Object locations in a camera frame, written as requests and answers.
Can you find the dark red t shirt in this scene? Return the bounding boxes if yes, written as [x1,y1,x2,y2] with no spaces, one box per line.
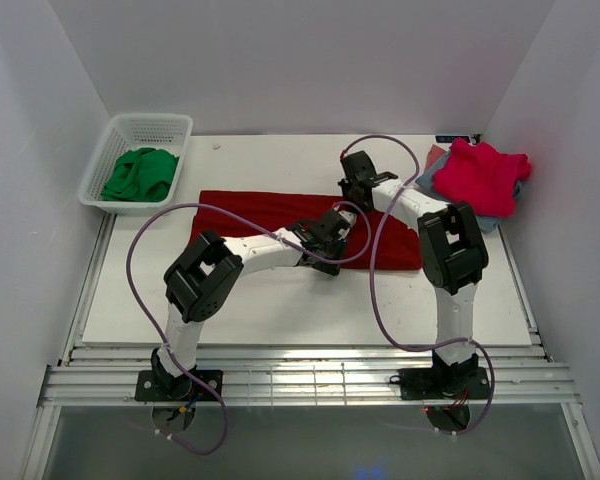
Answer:
[189,190,422,271]

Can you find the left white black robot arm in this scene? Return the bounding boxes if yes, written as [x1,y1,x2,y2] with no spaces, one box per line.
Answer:
[151,208,357,400]

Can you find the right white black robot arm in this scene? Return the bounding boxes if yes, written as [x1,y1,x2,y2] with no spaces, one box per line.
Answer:
[339,151,491,403]

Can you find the salmon folded t shirt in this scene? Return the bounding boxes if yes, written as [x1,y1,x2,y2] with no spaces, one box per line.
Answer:
[425,145,450,171]

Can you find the pink folded t shirt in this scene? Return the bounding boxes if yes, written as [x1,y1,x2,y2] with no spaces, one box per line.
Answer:
[432,138,532,218]

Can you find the grey blue folded t shirt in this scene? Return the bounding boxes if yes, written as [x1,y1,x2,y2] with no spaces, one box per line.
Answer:
[414,152,526,235]

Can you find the green t shirt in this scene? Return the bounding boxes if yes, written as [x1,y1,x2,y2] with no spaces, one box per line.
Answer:
[101,147,179,203]

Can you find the white plastic basket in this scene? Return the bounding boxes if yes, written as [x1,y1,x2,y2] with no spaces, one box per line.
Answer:
[77,113,193,216]

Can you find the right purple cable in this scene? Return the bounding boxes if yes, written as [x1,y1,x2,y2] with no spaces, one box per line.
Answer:
[339,134,496,437]

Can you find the purple cable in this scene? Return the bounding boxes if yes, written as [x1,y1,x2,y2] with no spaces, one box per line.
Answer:
[339,134,496,437]
[125,199,374,455]

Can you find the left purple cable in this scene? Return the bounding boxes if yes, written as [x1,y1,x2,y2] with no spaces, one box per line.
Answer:
[125,199,374,455]

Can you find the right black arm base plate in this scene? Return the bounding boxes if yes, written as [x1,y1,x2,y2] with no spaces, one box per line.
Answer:
[389,367,491,400]

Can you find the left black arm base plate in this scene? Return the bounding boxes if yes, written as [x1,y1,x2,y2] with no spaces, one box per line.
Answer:
[134,370,224,403]

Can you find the aluminium frame rails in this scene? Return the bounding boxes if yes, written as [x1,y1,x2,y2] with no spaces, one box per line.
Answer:
[21,215,600,479]

